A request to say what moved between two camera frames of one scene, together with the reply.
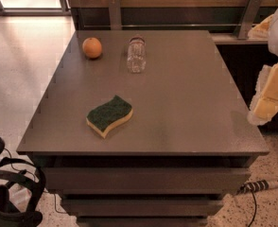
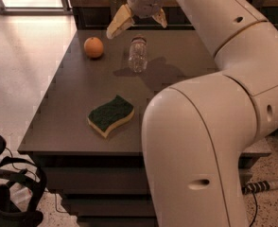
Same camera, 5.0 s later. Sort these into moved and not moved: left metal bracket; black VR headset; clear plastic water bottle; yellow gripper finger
Moved: yellow gripper finger
Not moved: clear plastic water bottle; black VR headset; left metal bracket
